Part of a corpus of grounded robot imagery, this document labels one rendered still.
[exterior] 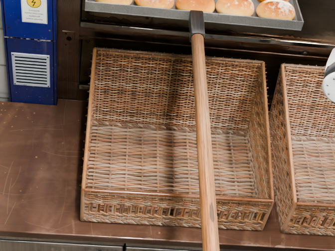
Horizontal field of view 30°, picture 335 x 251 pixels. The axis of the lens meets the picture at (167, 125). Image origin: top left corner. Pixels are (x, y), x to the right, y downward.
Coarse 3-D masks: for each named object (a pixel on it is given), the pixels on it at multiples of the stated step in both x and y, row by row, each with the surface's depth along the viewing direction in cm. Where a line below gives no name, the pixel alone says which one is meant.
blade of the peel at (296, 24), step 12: (216, 0) 164; (252, 0) 166; (108, 12) 155; (120, 12) 155; (132, 12) 155; (144, 12) 155; (156, 12) 155; (168, 12) 155; (180, 12) 155; (204, 12) 155; (216, 12) 160; (300, 12) 161; (240, 24) 158; (252, 24) 158; (264, 24) 158; (276, 24) 158; (288, 24) 158; (300, 24) 158
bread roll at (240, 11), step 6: (222, 0) 157; (228, 0) 156; (234, 0) 156; (240, 0) 156; (246, 0) 157; (216, 6) 158; (222, 6) 157; (228, 6) 156; (234, 6) 156; (240, 6) 156; (246, 6) 157; (252, 6) 158; (222, 12) 158; (228, 12) 157; (234, 12) 157; (240, 12) 157; (246, 12) 157; (252, 12) 159
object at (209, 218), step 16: (192, 48) 146; (192, 64) 143; (208, 112) 132; (208, 128) 128; (208, 144) 125; (208, 160) 122; (208, 176) 119; (208, 192) 117; (208, 208) 114; (208, 224) 112; (208, 240) 110
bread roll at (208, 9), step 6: (180, 0) 156; (186, 0) 155; (192, 0) 155; (198, 0) 155; (204, 0) 155; (210, 0) 156; (180, 6) 156; (186, 6) 156; (192, 6) 155; (198, 6) 155; (204, 6) 156; (210, 6) 156
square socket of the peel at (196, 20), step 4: (192, 12) 154; (196, 12) 154; (200, 12) 154; (192, 16) 152; (196, 16) 153; (200, 16) 153; (188, 20) 156; (192, 20) 151; (196, 20) 152; (200, 20) 152; (192, 24) 150; (196, 24) 150; (200, 24) 151; (192, 28) 149; (196, 28) 149; (200, 28) 150; (192, 32) 148; (196, 32) 149; (200, 32) 149; (204, 32) 149
